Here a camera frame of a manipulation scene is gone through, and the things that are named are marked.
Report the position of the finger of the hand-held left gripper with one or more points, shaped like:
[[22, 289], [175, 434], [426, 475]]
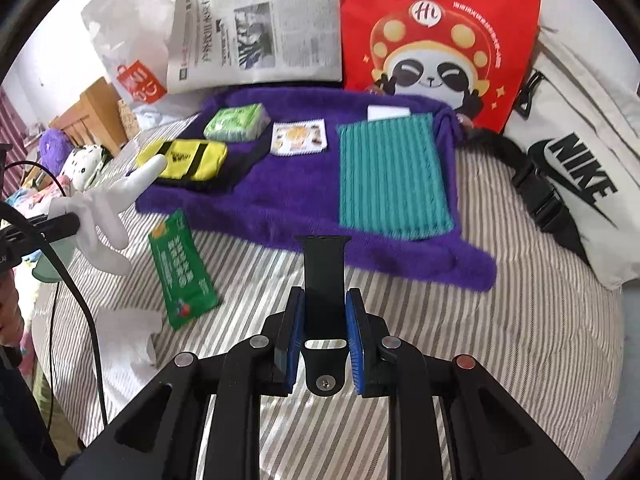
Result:
[[55, 224]]

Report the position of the striped mattress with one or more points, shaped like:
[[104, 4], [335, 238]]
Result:
[[500, 335]]

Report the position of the white glove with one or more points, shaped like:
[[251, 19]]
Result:
[[100, 215]]

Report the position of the purple towel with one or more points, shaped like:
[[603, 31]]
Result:
[[300, 200]]

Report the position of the white sponge block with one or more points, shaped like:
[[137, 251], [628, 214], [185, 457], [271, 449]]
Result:
[[387, 112]]

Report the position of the red panda print bag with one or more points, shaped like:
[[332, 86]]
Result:
[[440, 35]]

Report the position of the green soap box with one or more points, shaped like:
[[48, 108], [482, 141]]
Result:
[[235, 122]]

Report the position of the teal ribbed cloth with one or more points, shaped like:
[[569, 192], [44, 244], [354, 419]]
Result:
[[392, 175]]

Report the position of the white tote bag black print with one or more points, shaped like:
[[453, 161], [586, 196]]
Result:
[[590, 125]]

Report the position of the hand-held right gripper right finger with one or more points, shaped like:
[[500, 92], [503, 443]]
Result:
[[356, 350]]

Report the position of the yellow zip pouch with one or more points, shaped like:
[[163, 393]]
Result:
[[185, 160]]

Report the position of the person's left hand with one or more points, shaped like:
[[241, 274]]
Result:
[[9, 315]]

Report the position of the white bag with orange logo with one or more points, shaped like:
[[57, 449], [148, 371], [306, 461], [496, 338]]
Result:
[[130, 40]]

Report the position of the colourful printed cloth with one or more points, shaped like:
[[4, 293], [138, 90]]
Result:
[[37, 197]]

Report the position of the mint green cloth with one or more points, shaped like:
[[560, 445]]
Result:
[[47, 265]]

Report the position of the wooden furniture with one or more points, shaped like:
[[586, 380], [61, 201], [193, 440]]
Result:
[[97, 115]]

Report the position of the purple plush toy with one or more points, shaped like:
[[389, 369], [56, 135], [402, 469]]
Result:
[[52, 147]]

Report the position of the small printed packet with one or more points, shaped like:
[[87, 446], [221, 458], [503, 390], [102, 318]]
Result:
[[299, 137]]

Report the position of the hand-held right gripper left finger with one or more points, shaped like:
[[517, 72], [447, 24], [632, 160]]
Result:
[[295, 340]]

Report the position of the white plastic bag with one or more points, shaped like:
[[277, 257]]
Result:
[[125, 350]]

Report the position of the striped curtain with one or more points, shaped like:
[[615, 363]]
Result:
[[10, 125]]

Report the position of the white spotted plush toy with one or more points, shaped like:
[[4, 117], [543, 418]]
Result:
[[82, 167]]

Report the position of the newspaper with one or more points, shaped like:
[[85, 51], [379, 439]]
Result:
[[260, 25]]

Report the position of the flat green packet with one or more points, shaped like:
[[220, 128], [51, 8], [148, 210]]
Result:
[[182, 270]]

